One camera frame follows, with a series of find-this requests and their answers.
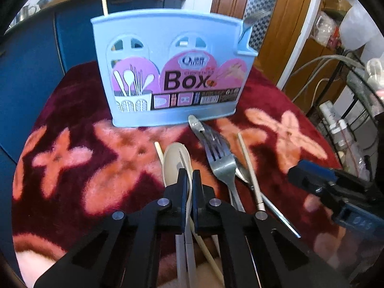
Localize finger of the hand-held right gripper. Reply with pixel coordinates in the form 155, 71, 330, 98
287, 159, 342, 194

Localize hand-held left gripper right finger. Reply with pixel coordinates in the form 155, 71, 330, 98
192, 170, 351, 288

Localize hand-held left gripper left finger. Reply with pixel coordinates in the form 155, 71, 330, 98
33, 169, 190, 288

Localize white plastic spoon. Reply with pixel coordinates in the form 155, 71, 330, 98
179, 151, 197, 288
163, 142, 192, 288

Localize metal fork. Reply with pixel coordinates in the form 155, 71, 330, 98
238, 8, 272, 41
205, 124, 246, 213

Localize slim metal utensil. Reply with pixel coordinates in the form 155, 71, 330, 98
235, 167, 301, 238

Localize chopstick with metal cap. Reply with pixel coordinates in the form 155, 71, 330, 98
238, 132, 266, 212

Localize light blue utensil holder box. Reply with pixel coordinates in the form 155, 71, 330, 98
90, 13, 258, 128

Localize white power strip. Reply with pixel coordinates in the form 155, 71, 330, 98
319, 101, 356, 146

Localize red floral blanket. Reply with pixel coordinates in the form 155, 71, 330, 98
11, 61, 346, 288

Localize clear plastic bag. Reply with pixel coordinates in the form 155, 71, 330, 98
313, 10, 343, 49

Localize white plastic bag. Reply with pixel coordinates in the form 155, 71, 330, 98
339, 0, 384, 52

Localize wooden door with mosaic glass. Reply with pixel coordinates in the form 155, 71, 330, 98
210, 0, 326, 89

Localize blue base cabinets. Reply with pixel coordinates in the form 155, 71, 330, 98
0, 0, 187, 171

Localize patterned-handle metal utensil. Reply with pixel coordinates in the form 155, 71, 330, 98
188, 114, 211, 141

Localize metal wire rack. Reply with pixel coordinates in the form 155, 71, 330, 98
306, 55, 384, 182

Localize grey cables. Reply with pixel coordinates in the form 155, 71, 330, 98
292, 52, 365, 104

